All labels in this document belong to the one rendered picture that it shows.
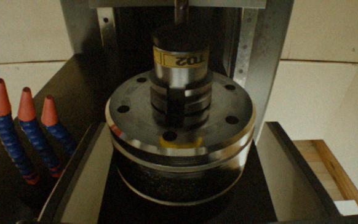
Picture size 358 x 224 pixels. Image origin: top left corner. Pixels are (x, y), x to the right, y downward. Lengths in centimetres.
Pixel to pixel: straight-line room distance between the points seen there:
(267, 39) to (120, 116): 61
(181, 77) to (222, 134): 6
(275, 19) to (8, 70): 130
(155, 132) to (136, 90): 7
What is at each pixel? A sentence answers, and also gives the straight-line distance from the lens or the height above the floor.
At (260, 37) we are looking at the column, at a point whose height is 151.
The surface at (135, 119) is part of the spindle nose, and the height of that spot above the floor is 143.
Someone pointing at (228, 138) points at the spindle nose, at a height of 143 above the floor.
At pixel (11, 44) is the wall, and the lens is 135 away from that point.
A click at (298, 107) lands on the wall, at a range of 145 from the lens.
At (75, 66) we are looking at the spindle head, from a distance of 65.
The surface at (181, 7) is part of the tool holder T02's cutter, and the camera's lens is 19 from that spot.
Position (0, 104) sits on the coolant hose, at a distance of 22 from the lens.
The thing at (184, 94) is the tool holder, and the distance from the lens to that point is 20.
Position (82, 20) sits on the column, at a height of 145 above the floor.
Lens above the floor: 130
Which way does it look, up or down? 37 degrees up
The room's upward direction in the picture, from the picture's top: 180 degrees counter-clockwise
